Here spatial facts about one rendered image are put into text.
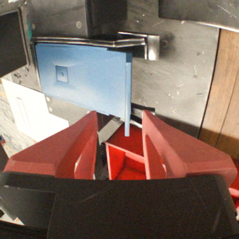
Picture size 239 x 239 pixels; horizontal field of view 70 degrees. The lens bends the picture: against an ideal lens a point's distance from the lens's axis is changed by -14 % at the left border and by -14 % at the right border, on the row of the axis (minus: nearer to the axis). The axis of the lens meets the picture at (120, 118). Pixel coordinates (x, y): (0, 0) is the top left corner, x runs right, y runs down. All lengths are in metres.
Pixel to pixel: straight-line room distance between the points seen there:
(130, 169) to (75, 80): 0.25
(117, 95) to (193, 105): 0.12
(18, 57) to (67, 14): 0.26
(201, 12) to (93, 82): 0.14
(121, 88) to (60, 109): 0.13
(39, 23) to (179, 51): 0.18
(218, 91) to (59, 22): 0.21
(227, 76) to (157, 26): 0.11
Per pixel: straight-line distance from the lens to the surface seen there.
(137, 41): 0.17
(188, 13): 0.22
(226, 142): 0.30
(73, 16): 0.21
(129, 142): 0.31
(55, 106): 0.30
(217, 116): 0.28
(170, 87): 0.28
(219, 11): 0.22
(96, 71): 0.20
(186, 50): 0.25
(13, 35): 0.45
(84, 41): 0.20
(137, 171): 0.41
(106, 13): 0.23
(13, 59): 0.45
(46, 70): 0.26
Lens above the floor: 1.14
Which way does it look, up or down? 43 degrees down
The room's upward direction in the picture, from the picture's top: 136 degrees counter-clockwise
